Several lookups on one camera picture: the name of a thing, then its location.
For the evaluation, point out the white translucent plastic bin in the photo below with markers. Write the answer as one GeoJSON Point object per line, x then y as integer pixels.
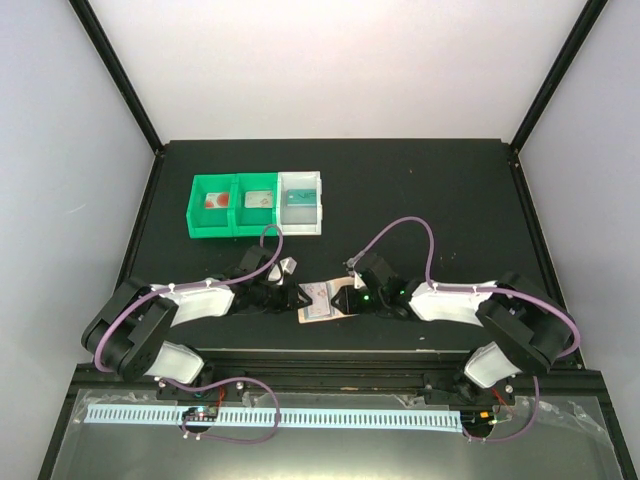
{"type": "Point", "coordinates": [299, 210]}

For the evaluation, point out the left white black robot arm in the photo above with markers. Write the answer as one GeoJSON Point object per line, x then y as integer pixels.
{"type": "Point", "coordinates": [129, 335]}

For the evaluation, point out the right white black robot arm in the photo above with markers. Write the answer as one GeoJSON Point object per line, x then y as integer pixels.
{"type": "Point", "coordinates": [527, 331]}

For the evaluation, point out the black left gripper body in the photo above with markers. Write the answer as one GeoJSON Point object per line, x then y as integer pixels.
{"type": "Point", "coordinates": [272, 301]}

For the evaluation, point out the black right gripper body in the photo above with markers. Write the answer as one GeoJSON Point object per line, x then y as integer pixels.
{"type": "Point", "coordinates": [374, 302]}

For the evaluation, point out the green plastic bin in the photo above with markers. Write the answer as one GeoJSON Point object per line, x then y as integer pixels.
{"type": "Point", "coordinates": [210, 212]}
{"type": "Point", "coordinates": [251, 222]}

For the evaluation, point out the right small circuit board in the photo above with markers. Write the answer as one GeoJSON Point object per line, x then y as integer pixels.
{"type": "Point", "coordinates": [474, 419]}

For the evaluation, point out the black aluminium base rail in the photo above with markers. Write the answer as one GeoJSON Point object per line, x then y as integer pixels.
{"type": "Point", "coordinates": [333, 372]}

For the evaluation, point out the white floral card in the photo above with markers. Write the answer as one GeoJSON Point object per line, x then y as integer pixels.
{"type": "Point", "coordinates": [319, 292]}
{"type": "Point", "coordinates": [259, 199]}

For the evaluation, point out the small circuit board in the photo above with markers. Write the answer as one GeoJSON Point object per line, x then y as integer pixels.
{"type": "Point", "coordinates": [474, 419]}
{"type": "Point", "coordinates": [200, 414]}

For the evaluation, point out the left green plastic bin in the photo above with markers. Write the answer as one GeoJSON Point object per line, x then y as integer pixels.
{"type": "Point", "coordinates": [210, 212]}

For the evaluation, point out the white floral card in bin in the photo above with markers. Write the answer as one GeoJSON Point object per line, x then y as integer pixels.
{"type": "Point", "coordinates": [259, 199]}

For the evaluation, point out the teal VIP card in bin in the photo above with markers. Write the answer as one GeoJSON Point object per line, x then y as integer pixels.
{"type": "Point", "coordinates": [301, 198]}

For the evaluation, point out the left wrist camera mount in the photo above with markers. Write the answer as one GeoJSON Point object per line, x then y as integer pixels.
{"type": "Point", "coordinates": [281, 270]}

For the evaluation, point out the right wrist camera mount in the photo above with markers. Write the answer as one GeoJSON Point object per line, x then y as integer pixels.
{"type": "Point", "coordinates": [350, 266]}

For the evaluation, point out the right black frame post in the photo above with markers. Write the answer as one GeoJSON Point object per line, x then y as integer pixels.
{"type": "Point", "coordinates": [572, 45]}

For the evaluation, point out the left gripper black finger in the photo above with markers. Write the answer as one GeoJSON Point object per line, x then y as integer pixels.
{"type": "Point", "coordinates": [299, 291]}
{"type": "Point", "coordinates": [301, 302]}

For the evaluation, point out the left small circuit board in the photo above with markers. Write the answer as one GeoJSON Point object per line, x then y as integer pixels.
{"type": "Point", "coordinates": [200, 414]}

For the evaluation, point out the red circles card in bin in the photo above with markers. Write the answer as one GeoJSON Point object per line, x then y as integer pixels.
{"type": "Point", "coordinates": [216, 200]}

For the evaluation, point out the left black frame post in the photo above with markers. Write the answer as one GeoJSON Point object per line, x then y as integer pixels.
{"type": "Point", "coordinates": [103, 47]}

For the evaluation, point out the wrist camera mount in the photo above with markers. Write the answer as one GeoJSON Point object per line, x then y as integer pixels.
{"type": "Point", "coordinates": [281, 270]}
{"type": "Point", "coordinates": [350, 266]}

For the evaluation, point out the light blue slotted cable duct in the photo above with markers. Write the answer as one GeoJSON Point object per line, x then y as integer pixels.
{"type": "Point", "coordinates": [306, 418]}

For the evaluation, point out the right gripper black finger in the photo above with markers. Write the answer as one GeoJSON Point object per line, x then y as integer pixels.
{"type": "Point", "coordinates": [339, 305]}
{"type": "Point", "coordinates": [342, 294]}

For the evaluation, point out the middle green plastic bin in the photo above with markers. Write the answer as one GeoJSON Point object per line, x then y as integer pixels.
{"type": "Point", "coordinates": [251, 222]}

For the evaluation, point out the black frame post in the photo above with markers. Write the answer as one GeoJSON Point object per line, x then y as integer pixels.
{"type": "Point", "coordinates": [103, 47]}
{"type": "Point", "coordinates": [572, 45]}

